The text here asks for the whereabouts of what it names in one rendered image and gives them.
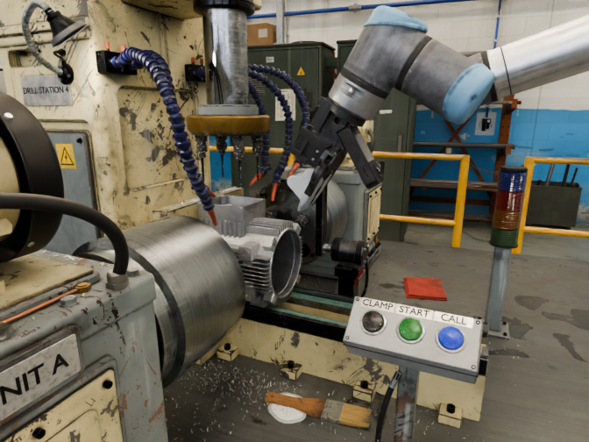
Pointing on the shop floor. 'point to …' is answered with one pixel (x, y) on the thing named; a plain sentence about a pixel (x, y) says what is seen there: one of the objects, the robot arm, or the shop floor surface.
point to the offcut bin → (554, 201)
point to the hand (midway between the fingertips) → (305, 207)
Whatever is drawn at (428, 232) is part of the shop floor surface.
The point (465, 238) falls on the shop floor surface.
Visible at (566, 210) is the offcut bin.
